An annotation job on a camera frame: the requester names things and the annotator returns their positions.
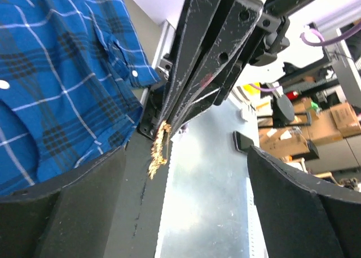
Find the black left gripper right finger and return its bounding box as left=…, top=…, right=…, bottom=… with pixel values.
left=247, top=146, right=360, bottom=257

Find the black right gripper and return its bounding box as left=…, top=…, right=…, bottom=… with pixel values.
left=160, top=0, right=315, bottom=131

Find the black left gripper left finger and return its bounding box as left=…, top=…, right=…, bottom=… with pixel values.
left=1, top=148, right=126, bottom=257

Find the red maple leaf brooch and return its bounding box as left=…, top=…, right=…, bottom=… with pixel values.
left=148, top=120, right=171, bottom=180

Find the blue plaid button shirt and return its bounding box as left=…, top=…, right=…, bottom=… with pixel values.
left=1, top=0, right=160, bottom=196

